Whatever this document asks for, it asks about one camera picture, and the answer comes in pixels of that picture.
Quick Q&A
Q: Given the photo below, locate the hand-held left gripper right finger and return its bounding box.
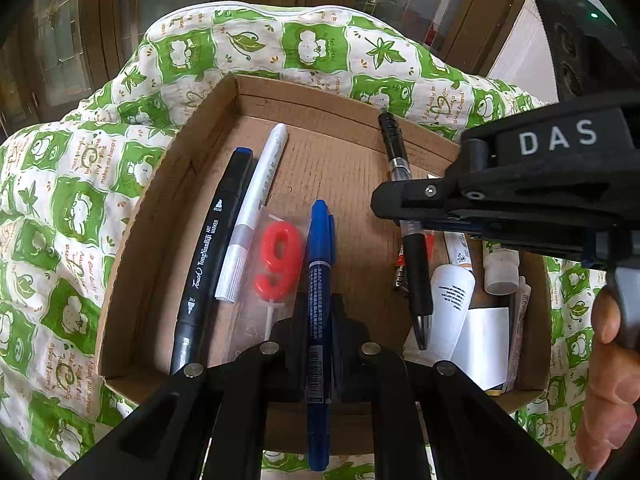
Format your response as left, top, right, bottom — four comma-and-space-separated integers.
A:
331, 294, 576, 480

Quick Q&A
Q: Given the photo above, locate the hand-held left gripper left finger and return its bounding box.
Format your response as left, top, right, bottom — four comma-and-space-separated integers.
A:
57, 302, 308, 480

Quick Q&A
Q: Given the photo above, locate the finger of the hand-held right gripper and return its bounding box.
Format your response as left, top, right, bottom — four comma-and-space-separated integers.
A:
371, 176, 621, 234
445, 222, 598, 266

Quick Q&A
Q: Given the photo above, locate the small white bottle green label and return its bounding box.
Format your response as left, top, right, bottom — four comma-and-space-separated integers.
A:
482, 240, 521, 296

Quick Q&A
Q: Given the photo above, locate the blue pen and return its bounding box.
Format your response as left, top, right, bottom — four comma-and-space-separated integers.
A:
304, 199, 337, 472

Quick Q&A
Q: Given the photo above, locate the pale pink cream tube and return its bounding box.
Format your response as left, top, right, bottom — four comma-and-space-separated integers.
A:
505, 276, 532, 393

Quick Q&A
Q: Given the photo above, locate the red number candle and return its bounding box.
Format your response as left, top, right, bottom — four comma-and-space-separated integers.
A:
250, 214, 305, 328

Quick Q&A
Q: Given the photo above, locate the black gel pen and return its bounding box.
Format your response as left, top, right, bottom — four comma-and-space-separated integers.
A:
377, 111, 433, 351

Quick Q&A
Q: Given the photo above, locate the large white plastic bottle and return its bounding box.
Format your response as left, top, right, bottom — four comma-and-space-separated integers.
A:
429, 264, 476, 363

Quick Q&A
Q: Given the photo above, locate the white charger block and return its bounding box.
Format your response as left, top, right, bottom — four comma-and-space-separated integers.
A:
452, 307, 511, 391

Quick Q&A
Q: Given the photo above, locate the black marker blue cap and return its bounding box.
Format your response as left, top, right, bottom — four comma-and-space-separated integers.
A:
169, 147, 257, 376

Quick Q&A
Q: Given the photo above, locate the white marker pen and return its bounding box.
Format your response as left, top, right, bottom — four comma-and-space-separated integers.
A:
214, 123, 290, 305

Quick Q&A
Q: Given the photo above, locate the shallow cardboard box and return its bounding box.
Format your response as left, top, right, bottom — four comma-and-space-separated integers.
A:
95, 72, 553, 456

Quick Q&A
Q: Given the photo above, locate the person's right hand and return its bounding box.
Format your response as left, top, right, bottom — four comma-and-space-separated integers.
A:
577, 287, 640, 473

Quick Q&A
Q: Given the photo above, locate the green printed blanket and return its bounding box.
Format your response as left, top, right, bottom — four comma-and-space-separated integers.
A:
0, 2, 608, 480

